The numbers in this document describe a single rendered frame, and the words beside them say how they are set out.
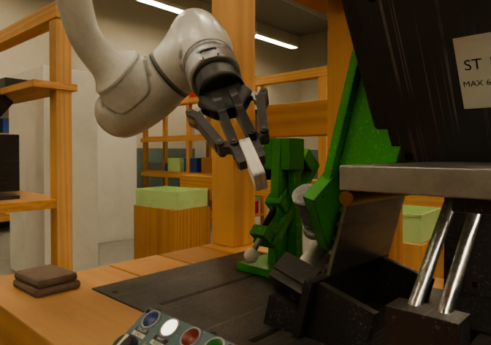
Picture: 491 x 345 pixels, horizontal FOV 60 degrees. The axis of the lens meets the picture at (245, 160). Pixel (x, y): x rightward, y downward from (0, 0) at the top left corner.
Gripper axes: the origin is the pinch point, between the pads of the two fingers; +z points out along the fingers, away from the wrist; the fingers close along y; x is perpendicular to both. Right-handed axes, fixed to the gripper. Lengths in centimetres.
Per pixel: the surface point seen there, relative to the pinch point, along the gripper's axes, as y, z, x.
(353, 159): 11.3, 5.1, -0.8
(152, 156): -97, -636, 538
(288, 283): 0.2, 10.3, 13.3
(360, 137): 12.7, 4.1, -3.0
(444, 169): 7.9, 23.1, -17.9
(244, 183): 4, -43, 50
